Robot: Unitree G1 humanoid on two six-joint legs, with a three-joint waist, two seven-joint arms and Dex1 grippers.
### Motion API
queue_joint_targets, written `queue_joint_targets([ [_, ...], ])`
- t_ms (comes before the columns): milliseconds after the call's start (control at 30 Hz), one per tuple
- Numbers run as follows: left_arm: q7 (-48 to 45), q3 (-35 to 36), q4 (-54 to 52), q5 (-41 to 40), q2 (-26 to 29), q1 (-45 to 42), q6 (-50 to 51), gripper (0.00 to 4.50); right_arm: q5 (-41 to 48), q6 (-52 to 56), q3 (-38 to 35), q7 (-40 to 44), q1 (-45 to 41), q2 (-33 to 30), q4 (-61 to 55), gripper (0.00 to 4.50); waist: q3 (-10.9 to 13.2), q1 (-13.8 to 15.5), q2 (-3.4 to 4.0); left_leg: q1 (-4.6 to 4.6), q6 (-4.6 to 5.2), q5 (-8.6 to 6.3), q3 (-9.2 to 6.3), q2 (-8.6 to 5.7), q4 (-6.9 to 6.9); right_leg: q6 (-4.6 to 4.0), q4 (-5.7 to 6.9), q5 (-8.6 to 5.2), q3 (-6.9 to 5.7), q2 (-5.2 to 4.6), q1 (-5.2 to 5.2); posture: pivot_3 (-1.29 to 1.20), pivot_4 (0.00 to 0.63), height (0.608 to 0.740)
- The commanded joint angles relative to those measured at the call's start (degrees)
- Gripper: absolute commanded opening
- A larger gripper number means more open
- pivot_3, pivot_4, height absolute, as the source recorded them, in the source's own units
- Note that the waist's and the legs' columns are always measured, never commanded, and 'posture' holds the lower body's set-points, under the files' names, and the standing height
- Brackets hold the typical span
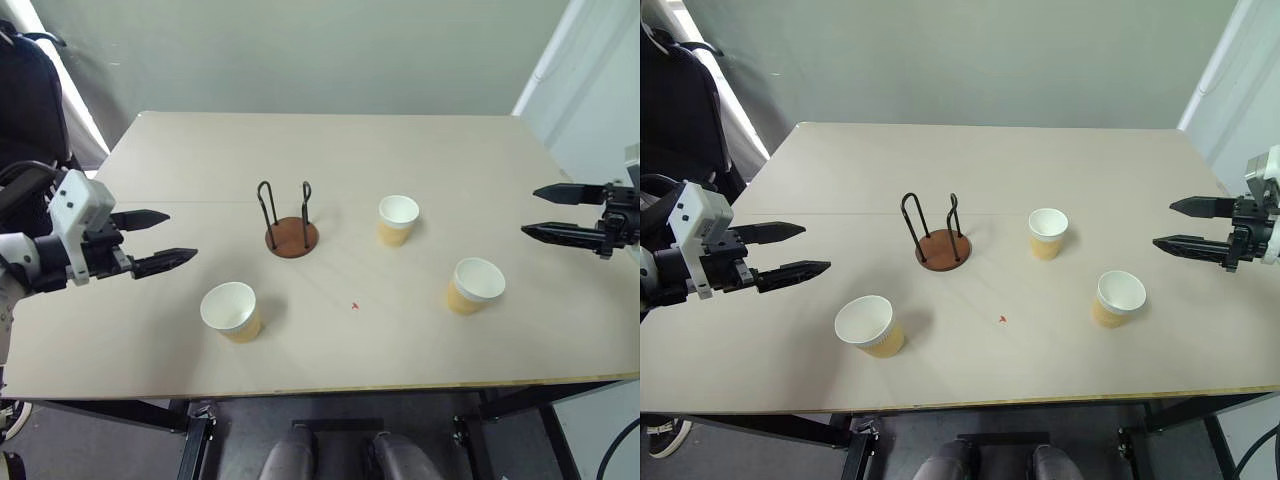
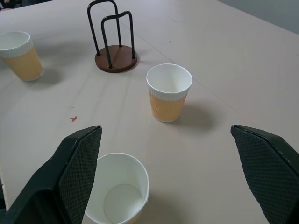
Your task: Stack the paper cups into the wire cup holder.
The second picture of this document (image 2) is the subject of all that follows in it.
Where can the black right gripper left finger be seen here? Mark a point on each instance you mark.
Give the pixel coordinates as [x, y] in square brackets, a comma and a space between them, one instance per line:
[70, 177]

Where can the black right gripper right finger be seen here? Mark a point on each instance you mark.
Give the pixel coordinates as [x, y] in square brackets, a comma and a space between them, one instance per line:
[268, 172]

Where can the yellow ribbed paper cup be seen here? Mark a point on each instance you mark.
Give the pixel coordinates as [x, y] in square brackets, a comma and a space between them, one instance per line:
[22, 58]
[121, 186]
[168, 93]

